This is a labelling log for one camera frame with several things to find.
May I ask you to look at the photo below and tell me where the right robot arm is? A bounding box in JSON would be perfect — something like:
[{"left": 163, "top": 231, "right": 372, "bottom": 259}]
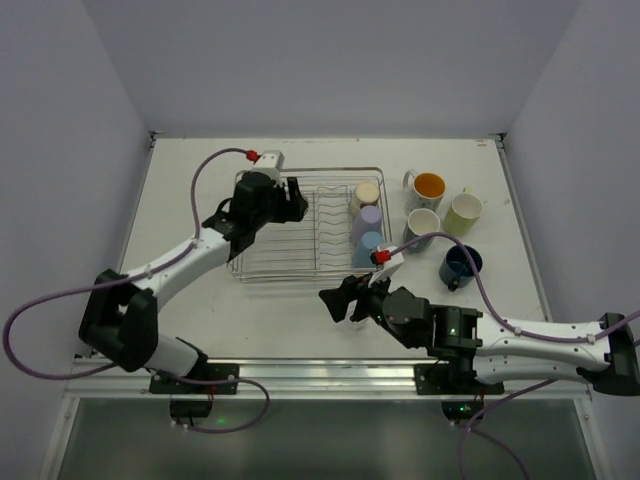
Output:
[{"left": 319, "top": 276, "right": 639, "bottom": 396}]

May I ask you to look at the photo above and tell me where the cream and brown cup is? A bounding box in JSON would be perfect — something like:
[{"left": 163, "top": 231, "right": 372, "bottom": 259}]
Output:
[{"left": 349, "top": 182, "right": 380, "bottom": 216}]

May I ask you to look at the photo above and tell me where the steel wire dish rack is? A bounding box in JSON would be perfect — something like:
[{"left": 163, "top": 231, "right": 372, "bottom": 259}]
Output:
[{"left": 228, "top": 167, "right": 392, "bottom": 282}]

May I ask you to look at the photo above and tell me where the yellow-green ceramic mug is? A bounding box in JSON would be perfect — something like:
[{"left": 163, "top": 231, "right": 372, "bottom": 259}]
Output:
[{"left": 442, "top": 187, "right": 484, "bottom": 237}]

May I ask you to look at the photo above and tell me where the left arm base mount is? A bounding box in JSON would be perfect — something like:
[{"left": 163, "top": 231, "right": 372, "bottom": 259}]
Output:
[{"left": 149, "top": 361, "right": 240, "bottom": 426}]

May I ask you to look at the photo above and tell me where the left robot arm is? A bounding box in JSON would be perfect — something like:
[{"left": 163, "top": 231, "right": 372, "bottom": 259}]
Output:
[{"left": 79, "top": 171, "right": 308, "bottom": 377}]

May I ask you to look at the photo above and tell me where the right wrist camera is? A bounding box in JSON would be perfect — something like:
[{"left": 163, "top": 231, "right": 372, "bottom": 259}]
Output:
[{"left": 369, "top": 246, "right": 404, "bottom": 286}]

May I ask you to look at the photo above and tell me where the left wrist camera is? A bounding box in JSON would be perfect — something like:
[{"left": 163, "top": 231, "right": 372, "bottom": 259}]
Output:
[{"left": 252, "top": 150, "right": 285, "bottom": 183}]

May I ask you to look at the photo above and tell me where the light blue plastic tumbler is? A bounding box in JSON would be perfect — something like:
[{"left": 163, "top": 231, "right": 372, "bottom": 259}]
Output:
[{"left": 352, "top": 231, "right": 384, "bottom": 269}]

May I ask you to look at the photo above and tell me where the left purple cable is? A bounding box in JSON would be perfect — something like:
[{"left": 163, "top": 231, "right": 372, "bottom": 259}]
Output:
[{"left": 2, "top": 147, "right": 259, "bottom": 379}]

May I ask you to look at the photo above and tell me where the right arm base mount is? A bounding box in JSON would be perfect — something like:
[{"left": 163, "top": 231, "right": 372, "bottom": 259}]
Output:
[{"left": 413, "top": 361, "right": 505, "bottom": 424}]

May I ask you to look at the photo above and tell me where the lavender plastic tumbler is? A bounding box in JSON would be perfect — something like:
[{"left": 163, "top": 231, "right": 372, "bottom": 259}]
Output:
[{"left": 350, "top": 205, "right": 382, "bottom": 245}]

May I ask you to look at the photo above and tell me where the dark blue glossy mug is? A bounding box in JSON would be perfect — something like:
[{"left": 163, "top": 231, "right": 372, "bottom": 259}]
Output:
[{"left": 439, "top": 246, "right": 475, "bottom": 292}]

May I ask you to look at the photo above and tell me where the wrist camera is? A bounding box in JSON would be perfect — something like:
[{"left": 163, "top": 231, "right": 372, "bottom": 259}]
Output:
[
  {"left": 369, "top": 246, "right": 404, "bottom": 286},
  {"left": 252, "top": 150, "right": 285, "bottom": 183}
]

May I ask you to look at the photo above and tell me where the floral white mug orange inside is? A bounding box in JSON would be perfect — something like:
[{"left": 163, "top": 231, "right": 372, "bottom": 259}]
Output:
[{"left": 403, "top": 169, "right": 446, "bottom": 215}]

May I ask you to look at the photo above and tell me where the aluminium mounting rail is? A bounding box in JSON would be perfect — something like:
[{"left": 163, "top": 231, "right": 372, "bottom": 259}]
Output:
[{"left": 64, "top": 355, "right": 591, "bottom": 401}]

